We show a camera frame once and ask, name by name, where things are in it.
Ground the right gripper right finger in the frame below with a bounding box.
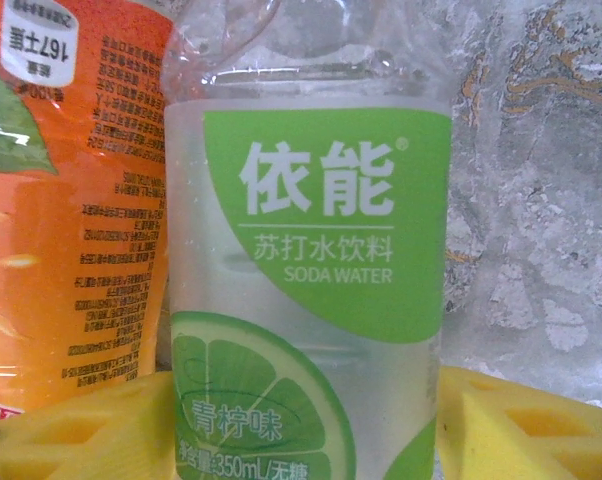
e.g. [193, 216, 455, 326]
[433, 364, 602, 480]

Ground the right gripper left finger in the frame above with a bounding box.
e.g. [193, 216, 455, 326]
[0, 369, 178, 480]

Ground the green label soda water bottle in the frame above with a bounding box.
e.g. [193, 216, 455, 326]
[163, 0, 455, 480]

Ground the orange juice bottle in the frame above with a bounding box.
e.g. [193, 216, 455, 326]
[0, 0, 178, 419]

